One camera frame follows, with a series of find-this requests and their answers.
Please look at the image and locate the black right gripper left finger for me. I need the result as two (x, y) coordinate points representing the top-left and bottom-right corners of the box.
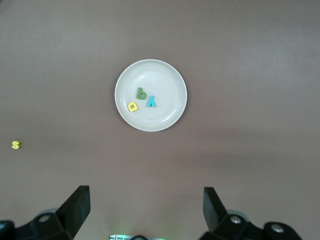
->
(0, 185), (91, 240)

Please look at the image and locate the green foam letter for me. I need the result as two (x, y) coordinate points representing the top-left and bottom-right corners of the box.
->
(135, 87), (147, 101)

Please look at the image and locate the brown table cover sheet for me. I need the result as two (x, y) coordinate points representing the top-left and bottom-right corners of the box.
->
(0, 0), (320, 240)

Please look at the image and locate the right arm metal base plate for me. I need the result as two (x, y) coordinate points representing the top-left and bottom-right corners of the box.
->
(109, 234), (165, 240)

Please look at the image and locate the beige round plate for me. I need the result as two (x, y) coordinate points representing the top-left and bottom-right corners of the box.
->
(114, 58), (188, 133)

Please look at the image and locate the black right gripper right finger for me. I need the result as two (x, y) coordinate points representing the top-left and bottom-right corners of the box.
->
(198, 186), (305, 240)

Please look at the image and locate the teal foam letter y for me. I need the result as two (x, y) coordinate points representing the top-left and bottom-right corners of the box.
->
(146, 94), (159, 108)

